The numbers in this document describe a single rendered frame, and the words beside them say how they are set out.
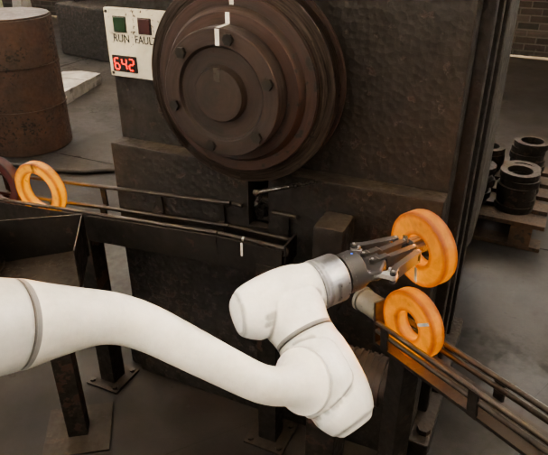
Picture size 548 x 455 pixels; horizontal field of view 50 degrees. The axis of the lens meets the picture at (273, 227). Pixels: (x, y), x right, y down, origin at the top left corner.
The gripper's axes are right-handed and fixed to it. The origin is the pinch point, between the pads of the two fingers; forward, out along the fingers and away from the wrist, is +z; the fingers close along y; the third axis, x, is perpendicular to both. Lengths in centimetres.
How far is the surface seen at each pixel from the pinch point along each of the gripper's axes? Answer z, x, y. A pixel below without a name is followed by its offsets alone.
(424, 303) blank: -1.3, -12.6, 3.0
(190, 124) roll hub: -25, 15, -50
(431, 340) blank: -2.7, -18.6, 7.1
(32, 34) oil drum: -12, -11, -332
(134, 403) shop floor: -46, -88, -79
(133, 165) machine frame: -30, -7, -87
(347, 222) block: 3.6, -10.5, -29.1
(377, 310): -4.1, -19.9, -7.6
